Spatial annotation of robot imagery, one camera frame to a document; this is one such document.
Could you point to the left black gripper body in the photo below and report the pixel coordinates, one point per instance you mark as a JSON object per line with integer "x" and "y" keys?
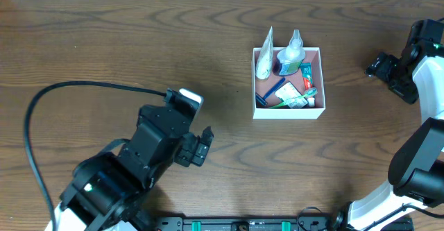
{"x": 185, "y": 142}

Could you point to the Colgate toothpaste tube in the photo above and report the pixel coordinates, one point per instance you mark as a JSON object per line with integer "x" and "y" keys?
{"x": 307, "y": 79}

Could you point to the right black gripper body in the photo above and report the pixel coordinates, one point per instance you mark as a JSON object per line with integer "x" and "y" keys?
{"x": 387, "y": 67}

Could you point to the green white soap box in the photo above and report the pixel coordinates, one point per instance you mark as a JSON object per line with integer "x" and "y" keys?
{"x": 288, "y": 91}

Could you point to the white box pink interior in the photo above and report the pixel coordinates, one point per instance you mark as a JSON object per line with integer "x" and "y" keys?
{"x": 260, "y": 87}

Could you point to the white floral lotion tube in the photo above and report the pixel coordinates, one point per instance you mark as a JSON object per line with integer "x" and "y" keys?
{"x": 265, "y": 60}

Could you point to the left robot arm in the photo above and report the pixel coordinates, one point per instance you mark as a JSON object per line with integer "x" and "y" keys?
{"x": 110, "y": 187}

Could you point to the clear pump bottle blue liquid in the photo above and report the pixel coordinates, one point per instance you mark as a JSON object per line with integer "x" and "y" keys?
{"x": 290, "y": 58}

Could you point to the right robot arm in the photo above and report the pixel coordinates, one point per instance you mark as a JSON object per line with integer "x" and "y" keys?
{"x": 415, "y": 174}

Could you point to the blue disposable razor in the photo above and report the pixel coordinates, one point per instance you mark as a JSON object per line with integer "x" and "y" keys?
{"x": 261, "y": 100}

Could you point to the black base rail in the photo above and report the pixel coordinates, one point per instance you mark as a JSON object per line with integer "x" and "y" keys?
{"x": 303, "y": 222}

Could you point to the green white toothbrush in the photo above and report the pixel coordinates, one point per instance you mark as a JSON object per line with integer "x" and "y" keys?
{"x": 308, "y": 93}

